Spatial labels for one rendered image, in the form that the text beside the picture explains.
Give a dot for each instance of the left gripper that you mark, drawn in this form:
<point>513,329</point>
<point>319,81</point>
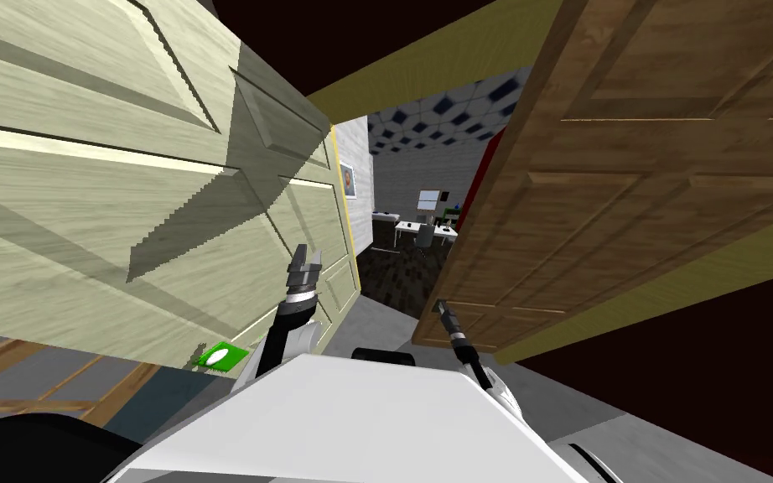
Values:
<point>304,278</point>

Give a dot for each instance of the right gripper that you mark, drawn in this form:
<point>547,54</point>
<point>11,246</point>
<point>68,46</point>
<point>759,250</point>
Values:
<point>441,308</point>

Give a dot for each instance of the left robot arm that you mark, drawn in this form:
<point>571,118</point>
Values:
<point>287,330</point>

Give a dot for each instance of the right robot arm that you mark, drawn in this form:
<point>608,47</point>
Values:
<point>468,352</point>

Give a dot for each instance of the grey office chair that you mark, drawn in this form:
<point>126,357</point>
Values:
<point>425,237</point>

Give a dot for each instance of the white desk with monitor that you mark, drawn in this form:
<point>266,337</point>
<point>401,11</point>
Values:
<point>408,230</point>

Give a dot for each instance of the framed portrait picture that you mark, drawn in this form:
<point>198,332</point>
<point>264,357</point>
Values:
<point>347,181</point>

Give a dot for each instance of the green and white door knob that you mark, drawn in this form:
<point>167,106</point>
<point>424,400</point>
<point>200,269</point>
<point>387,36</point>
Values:
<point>221,357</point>

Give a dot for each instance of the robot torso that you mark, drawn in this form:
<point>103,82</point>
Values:
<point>360,429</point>

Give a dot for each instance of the brown wooden door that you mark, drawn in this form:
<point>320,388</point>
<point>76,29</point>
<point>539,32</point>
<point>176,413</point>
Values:
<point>628,188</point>

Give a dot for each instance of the pale green wooden door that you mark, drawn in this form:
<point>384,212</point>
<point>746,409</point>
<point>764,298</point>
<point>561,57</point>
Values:
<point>91,201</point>

